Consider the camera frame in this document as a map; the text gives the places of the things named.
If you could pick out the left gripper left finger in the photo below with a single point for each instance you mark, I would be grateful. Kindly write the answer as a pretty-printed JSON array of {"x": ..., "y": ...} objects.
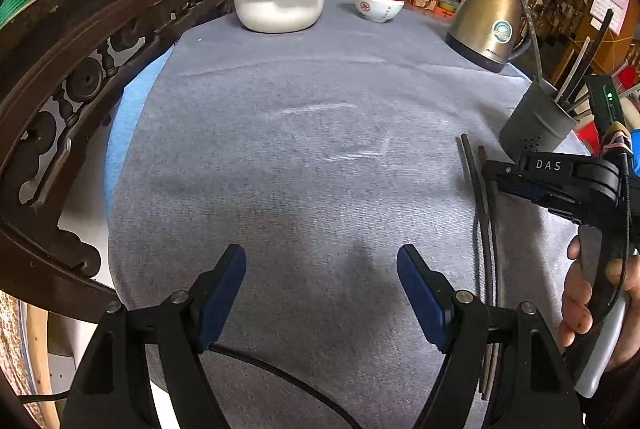
[{"x": 213, "y": 295}]

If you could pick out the wooden stair railing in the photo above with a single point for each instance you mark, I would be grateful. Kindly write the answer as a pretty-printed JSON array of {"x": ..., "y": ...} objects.
[{"x": 557, "y": 22}]

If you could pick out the dark metal utensil holder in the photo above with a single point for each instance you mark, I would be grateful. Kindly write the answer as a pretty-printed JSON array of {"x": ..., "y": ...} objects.
[{"x": 537, "y": 124}]

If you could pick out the dark chopstick eight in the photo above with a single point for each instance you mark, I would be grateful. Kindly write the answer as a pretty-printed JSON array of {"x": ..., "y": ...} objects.
[{"x": 573, "y": 70}]

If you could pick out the dark chopstick two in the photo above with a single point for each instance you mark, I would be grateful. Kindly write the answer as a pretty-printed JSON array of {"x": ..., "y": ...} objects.
[{"x": 491, "y": 208}]

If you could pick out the dark chopstick three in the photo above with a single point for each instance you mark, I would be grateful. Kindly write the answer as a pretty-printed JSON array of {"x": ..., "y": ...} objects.
[{"x": 581, "y": 100}]

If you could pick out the dark chopstick seven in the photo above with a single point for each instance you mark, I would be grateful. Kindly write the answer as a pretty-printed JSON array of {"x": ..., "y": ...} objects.
[{"x": 533, "y": 38}]

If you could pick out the dark chopstick six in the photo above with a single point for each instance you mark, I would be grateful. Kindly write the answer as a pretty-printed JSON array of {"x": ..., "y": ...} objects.
[{"x": 586, "y": 60}]

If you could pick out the dark chopstick one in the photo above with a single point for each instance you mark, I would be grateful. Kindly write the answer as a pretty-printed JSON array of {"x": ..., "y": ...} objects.
[{"x": 480, "y": 248}]

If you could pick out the grey table cloth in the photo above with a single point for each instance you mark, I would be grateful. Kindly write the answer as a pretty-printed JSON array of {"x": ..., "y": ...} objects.
[{"x": 321, "y": 153}]

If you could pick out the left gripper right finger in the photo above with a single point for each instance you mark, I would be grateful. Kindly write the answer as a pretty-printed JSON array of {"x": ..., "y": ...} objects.
[{"x": 430, "y": 295}]

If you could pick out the dark carved wooden sideboard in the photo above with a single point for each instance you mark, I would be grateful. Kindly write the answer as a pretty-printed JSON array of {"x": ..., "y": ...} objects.
[{"x": 64, "y": 67}]

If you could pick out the orange boxes on floor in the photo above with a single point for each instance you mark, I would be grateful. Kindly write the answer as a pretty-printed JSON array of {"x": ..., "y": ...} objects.
[{"x": 442, "y": 8}]

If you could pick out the gold electric kettle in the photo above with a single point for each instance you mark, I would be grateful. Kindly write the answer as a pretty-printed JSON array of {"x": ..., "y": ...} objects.
[{"x": 484, "y": 32}]

